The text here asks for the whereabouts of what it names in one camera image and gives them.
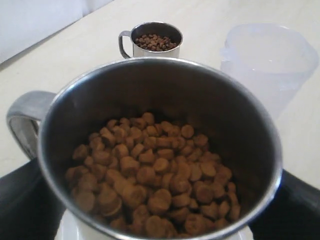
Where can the steel mug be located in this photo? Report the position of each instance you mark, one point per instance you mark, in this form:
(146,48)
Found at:
(152,39)
(152,148)

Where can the white curtain backdrop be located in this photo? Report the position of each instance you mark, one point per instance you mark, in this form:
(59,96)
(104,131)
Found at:
(24,23)

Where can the translucent plastic pitcher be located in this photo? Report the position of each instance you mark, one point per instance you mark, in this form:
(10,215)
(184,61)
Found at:
(271,60)

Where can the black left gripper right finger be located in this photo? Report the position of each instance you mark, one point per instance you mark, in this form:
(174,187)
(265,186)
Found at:
(294,213)

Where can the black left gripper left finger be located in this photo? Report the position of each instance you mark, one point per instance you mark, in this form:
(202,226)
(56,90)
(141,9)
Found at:
(28,208)

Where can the white plastic tray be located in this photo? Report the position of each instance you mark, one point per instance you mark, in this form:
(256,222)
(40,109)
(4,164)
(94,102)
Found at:
(70,228)

